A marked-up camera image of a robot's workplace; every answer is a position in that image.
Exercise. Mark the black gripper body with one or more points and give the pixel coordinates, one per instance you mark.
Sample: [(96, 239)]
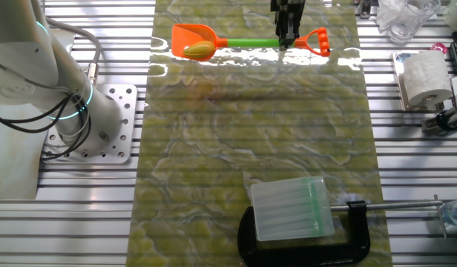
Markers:
[(288, 8)]

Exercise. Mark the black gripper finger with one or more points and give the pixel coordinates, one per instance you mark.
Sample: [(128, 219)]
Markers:
[(282, 31), (294, 29)]

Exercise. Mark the yellow toy mango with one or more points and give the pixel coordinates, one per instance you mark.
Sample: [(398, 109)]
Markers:
[(200, 50)]

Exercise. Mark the orange green toy shovel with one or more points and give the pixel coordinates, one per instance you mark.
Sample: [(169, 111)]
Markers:
[(191, 35)]

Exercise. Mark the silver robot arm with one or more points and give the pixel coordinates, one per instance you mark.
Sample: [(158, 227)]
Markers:
[(98, 115)]

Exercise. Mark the pink plastic object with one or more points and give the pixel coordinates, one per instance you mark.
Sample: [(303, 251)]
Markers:
[(438, 47)]

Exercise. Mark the green marble pattern mat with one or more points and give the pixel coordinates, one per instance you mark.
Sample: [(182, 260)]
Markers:
[(199, 167)]

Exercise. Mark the pale round container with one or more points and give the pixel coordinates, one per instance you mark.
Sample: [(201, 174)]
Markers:
[(456, 13)]

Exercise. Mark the translucent plastic box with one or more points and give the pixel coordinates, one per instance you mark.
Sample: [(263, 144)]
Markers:
[(291, 209)]

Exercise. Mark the black C-clamp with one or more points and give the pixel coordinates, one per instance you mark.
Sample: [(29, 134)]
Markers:
[(358, 230)]

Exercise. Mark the clear water bottle blue cap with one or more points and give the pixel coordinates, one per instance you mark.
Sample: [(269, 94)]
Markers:
[(454, 217)]

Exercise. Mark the small dark metal bracket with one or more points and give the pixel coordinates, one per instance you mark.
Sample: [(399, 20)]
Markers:
[(364, 9)]

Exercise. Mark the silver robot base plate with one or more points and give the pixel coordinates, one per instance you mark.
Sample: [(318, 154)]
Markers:
[(121, 104)]

